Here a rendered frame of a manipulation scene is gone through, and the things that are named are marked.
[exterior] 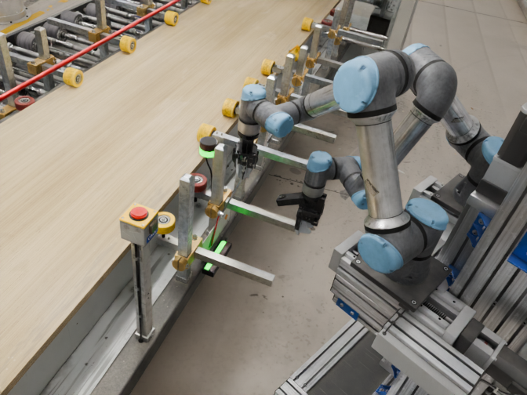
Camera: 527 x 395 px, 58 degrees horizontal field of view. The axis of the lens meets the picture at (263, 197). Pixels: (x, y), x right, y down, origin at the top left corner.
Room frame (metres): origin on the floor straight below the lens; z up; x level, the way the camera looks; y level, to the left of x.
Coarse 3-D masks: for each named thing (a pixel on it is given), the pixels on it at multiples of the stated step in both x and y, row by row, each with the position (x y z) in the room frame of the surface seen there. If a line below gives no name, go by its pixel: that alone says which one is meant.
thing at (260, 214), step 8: (200, 192) 1.38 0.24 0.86; (208, 192) 1.39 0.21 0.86; (208, 200) 1.37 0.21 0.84; (232, 200) 1.37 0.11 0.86; (232, 208) 1.35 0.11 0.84; (240, 208) 1.34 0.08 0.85; (248, 208) 1.34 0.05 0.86; (256, 208) 1.35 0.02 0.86; (256, 216) 1.32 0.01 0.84; (264, 216) 1.32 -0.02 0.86; (272, 216) 1.32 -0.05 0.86; (280, 216) 1.33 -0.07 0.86; (280, 224) 1.30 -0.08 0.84; (288, 224) 1.29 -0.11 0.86
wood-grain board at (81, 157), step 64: (256, 0) 3.53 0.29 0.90; (320, 0) 3.78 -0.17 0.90; (128, 64) 2.23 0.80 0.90; (192, 64) 2.35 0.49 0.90; (256, 64) 2.48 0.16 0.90; (0, 128) 1.52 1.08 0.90; (64, 128) 1.59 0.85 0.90; (128, 128) 1.67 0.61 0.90; (192, 128) 1.75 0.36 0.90; (0, 192) 1.16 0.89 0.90; (64, 192) 1.21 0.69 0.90; (128, 192) 1.27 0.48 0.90; (0, 256) 0.89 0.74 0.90; (64, 256) 0.93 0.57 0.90; (0, 320) 0.69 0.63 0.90; (64, 320) 0.72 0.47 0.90; (0, 384) 0.52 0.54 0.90
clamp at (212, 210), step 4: (224, 192) 1.40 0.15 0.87; (228, 192) 1.40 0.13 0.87; (224, 196) 1.37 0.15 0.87; (228, 196) 1.39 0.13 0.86; (224, 200) 1.35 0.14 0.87; (208, 204) 1.32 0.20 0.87; (212, 204) 1.32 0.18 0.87; (220, 204) 1.33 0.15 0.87; (224, 204) 1.35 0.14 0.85; (208, 208) 1.30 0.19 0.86; (212, 208) 1.30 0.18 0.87; (216, 208) 1.30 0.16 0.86; (220, 208) 1.32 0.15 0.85; (208, 212) 1.30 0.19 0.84; (212, 212) 1.29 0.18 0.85; (216, 212) 1.29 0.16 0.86; (208, 216) 1.30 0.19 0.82; (212, 216) 1.29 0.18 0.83
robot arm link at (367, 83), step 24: (336, 72) 1.05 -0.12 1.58; (360, 72) 1.00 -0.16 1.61; (384, 72) 1.02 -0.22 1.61; (408, 72) 1.07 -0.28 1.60; (336, 96) 1.02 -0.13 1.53; (360, 96) 0.98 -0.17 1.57; (384, 96) 1.00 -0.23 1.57; (360, 120) 0.98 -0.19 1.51; (384, 120) 0.99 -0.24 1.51; (360, 144) 0.98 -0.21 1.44; (384, 144) 0.97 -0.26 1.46; (384, 168) 0.94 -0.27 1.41; (384, 192) 0.92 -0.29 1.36; (384, 216) 0.90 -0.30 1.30; (408, 216) 0.92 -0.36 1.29; (360, 240) 0.90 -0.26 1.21; (384, 240) 0.86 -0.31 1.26; (408, 240) 0.88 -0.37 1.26; (384, 264) 0.84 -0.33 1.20
